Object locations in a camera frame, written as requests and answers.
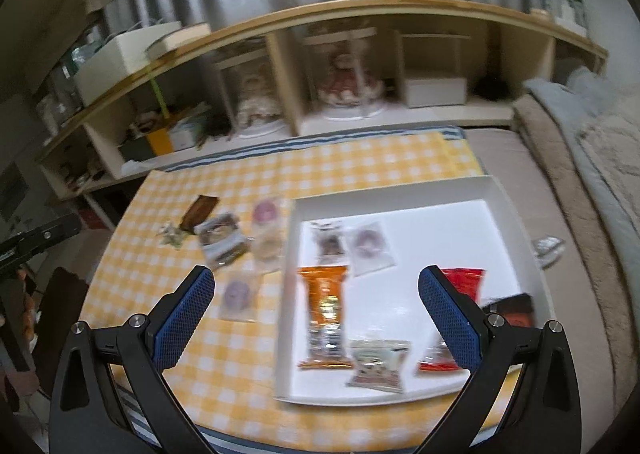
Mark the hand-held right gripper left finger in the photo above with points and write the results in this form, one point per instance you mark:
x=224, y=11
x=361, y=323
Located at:
x=182, y=319

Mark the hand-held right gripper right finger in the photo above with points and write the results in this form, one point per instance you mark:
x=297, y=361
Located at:
x=450, y=319

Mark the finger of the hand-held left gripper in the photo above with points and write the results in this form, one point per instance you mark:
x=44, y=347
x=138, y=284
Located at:
x=50, y=234

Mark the red snack packet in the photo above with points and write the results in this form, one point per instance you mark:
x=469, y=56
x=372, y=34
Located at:
x=465, y=284

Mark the black square snack packet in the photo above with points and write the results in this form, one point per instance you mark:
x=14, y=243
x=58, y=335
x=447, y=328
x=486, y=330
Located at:
x=510, y=314

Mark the white cardboard tray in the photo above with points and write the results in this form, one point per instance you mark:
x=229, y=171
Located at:
x=415, y=244

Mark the green white candy packet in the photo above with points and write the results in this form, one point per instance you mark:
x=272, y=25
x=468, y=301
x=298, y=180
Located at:
x=172, y=234

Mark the white bear-print snack packet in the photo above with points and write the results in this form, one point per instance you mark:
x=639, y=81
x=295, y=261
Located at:
x=377, y=366

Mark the clear pastry packet dark label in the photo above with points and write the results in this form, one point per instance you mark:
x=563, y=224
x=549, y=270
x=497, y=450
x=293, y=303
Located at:
x=222, y=239

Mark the brown snack packet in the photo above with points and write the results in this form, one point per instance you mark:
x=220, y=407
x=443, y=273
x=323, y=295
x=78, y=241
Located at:
x=200, y=211

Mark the beige cookie clear packet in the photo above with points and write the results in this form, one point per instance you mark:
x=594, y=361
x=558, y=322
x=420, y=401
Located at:
x=267, y=248

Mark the orange long snack packet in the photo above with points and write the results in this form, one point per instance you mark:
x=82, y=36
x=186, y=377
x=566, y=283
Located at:
x=325, y=314

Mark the pink donut packet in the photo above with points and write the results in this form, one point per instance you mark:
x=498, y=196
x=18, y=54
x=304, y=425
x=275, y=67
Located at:
x=265, y=211

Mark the clear brown-print candy packet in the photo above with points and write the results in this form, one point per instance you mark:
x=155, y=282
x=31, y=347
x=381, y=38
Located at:
x=327, y=239

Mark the person's left hand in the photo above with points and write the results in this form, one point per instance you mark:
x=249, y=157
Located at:
x=29, y=314

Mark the dark brown cushion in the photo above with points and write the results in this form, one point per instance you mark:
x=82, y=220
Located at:
x=60, y=314

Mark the yellow checkered table cover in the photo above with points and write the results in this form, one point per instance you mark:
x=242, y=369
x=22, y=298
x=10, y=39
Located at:
x=225, y=359

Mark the silver crinkled wrapper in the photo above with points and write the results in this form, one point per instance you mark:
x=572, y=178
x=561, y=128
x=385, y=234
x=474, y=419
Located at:
x=547, y=250

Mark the dark green box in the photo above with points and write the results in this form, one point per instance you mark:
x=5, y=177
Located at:
x=135, y=148

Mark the clear plastic jar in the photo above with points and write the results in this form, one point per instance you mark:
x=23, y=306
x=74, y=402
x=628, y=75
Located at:
x=50, y=106

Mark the yellow box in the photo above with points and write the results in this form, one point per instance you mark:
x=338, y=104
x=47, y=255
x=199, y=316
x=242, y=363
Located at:
x=161, y=142

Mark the grey mattress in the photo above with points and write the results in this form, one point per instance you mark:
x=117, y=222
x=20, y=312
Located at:
x=500, y=158

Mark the beige fleece blanket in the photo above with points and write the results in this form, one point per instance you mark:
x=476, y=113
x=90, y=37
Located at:
x=555, y=168

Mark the white storage box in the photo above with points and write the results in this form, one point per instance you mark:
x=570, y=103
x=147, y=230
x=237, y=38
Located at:
x=120, y=63

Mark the small white box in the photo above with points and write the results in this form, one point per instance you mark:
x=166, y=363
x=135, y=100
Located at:
x=435, y=92

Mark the thick book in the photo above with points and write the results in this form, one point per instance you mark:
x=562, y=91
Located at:
x=180, y=39

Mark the black fuzzy item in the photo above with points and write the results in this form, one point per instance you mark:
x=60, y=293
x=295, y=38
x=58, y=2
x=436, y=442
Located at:
x=489, y=87

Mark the white-dress doll in clear case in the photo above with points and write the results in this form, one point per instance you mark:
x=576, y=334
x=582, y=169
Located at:
x=255, y=93

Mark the grey blanket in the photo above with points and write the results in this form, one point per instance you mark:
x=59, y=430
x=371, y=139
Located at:
x=595, y=98

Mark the red-dress doll in clear case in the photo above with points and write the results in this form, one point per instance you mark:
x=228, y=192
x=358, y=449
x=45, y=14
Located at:
x=345, y=73

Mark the wooden shelf unit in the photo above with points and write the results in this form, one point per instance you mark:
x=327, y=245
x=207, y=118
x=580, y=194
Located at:
x=350, y=13

